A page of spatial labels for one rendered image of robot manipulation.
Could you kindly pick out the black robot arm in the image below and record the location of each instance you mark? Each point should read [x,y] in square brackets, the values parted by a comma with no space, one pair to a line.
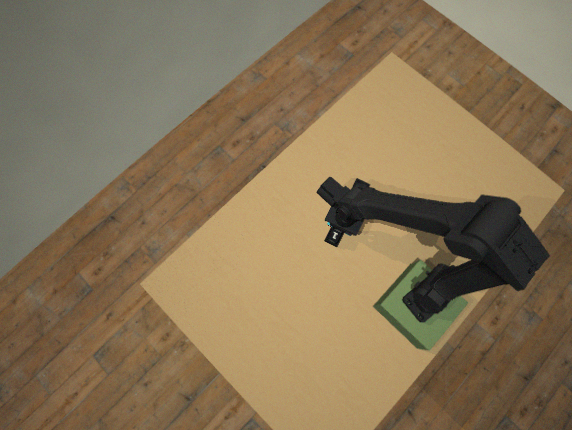
[498,233]

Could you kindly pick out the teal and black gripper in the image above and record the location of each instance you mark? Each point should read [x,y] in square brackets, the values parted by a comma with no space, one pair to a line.
[335,221]

